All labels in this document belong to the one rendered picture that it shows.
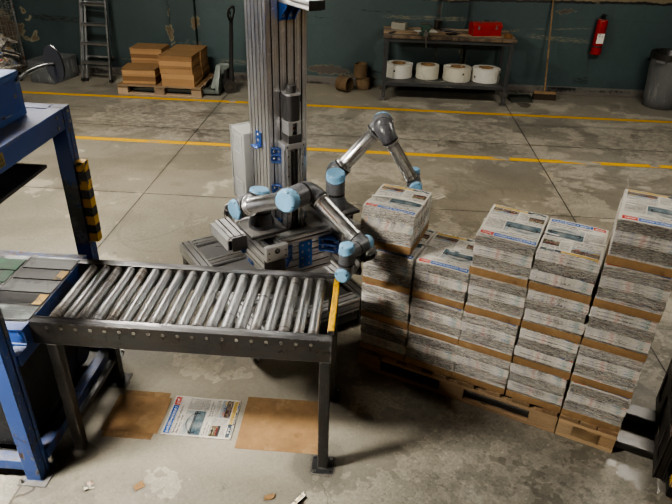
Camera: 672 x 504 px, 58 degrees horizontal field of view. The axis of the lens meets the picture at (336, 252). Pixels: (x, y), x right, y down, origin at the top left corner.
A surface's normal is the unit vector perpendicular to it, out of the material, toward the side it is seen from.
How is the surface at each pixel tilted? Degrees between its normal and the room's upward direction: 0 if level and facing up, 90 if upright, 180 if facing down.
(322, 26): 90
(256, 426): 0
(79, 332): 90
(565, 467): 0
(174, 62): 91
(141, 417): 0
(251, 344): 90
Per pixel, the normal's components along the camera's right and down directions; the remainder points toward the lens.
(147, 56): -0.07, 0.51
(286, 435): 0.03, -0.87
